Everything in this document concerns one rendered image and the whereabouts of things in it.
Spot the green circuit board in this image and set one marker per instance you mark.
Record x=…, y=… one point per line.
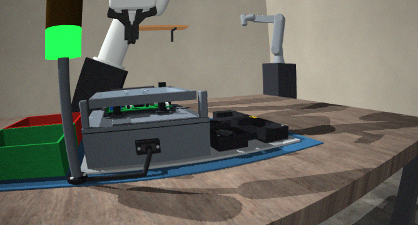
x=137, y=107

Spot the green bin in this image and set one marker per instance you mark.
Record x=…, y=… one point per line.
x=33, y=152

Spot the red bin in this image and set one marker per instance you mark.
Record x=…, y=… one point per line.
x=49, y=120

